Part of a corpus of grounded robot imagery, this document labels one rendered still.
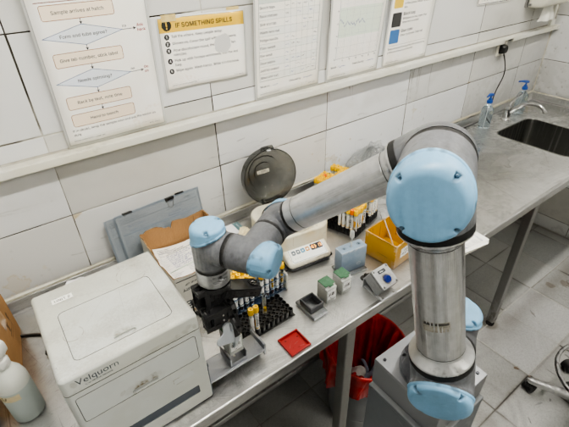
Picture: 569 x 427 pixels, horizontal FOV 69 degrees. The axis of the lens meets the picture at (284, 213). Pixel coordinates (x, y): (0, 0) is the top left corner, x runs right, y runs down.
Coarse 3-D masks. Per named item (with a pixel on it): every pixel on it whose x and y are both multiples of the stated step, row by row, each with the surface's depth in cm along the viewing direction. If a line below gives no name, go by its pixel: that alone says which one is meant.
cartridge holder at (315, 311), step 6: (312, 294) 129; (300, 300) 127; (306, 300) 129; (312, 300) 129; (318, 300) 127; (300, 306) 128; (306, 306) 125; (312, 306) 127; (318, 306) 125; (306, 312) 126; (312, 312) 124; (318, 312) 125; (324, 312) 125; (312, 318) 124; (318, 318) 124
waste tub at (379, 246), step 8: (376, 224) 148; (384, 224) 152; (392, 224) 151; (368, 232) 144; (376, 232) 150; (384, 232) 154; (392, 232) 153; (368, 240) 146; (376, 240) 143; (384, 240) 140; (392, 240) 155; (400, 240) 152; (368, 248) 147; (376, 248) 144; (384, 248) 141; (392, 248) 138; (400, 248) 139; (376, 256) 146; (384, 256) 142; (392, 256) 140; (400, 256) 141; (408, 256) 146; (392, 264) 141
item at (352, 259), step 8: (360, 240) 140; (336, 248) 137; (344, 248) 136; (352, 248) 136; (360, 248) 137; (336, 256) 138; (344, 256) 135; (352, 256) 137; (360, 256) 139; (336, 264) 140; (344, 264) 137; (352, 264) 139; (360, 264) 141; (352, 272) 140; (360, 272) 141
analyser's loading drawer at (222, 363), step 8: (248, 336) 115; (256, 336) 113; (248, 344) 113; (256, 344) 113; (264, 344) 110; (224, 352) 107; (240, 352) 110; (248, 352) 110; (256, 352) 110; (264, 352) 112; (208, 360) 109; (216, 360) 109; (224, 360) 109; (232, 360) 109; (240, 360) 108; (248, 360) 109; (208, 368) 107; (216, 368) 107; (224, 368) 107; (232, 368) 107; (216, 376) 105
